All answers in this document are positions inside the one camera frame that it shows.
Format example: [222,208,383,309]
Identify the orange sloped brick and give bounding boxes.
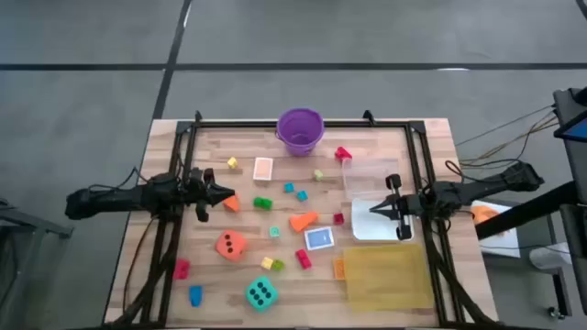
[288,211,320,234]

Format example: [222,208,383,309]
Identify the blue playing card box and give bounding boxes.
[304,225,336,252]

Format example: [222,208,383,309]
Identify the brown cable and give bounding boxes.
[121,214,157,318]

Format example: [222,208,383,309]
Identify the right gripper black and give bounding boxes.
[369,173,421,242]

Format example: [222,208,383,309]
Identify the orange plastic object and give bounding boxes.
[471,204,502,226]

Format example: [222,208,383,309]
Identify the blue plastic piece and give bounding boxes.
[188,284,205,308]

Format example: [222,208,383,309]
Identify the grey cable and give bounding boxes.
[455,104,557,148]

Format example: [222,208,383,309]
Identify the black slanted beam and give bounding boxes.
[474,181,580,242]

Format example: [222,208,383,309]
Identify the white plastic bag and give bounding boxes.
[528,241,574,271]

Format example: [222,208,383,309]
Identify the teal foam die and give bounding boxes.
[244,275,280,314]

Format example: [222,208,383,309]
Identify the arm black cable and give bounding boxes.
[443,157,524,184]
[86,166,153,192]

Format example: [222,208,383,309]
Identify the black equipment stand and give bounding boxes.
[552,86,587,317]

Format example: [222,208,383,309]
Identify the tan cable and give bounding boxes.
[458,112,559,164]

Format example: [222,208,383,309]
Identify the pink-red stepped brick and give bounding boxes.
[172,258,192,281]

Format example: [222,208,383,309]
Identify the orange wedge block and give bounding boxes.
[222,194,242,214]

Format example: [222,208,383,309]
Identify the white plastic container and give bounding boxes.
[350,197,416,243]

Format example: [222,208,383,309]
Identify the white paper sheet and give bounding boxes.
[468,199,523,259]

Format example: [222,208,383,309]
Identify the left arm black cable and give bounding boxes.
[86,166,153,192]

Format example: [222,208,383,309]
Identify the purple bucket with face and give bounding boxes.
[275,107,326,158]

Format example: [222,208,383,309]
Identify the blue-lit tilted screen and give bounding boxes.
[553,108,587,142]

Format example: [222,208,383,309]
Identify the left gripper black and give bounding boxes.
[182,167,236,224]

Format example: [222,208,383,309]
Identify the yellow translucent container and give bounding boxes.
[342,244,436,314]

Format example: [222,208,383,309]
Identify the orange foam die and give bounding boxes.
[215,229,249,263]

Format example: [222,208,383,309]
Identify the grey metal table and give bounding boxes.
[0,196,74,330]

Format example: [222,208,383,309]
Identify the orange playing card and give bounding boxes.
[252,157,275,182]

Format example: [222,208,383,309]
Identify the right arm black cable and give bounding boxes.
[443,157,524,184]

